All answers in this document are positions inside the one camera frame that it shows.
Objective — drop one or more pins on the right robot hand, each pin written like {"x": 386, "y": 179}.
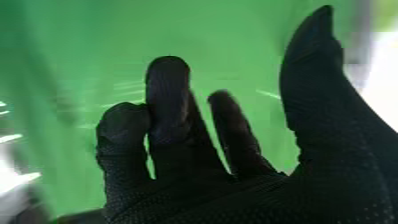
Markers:
{"x": 249, "y": 196}

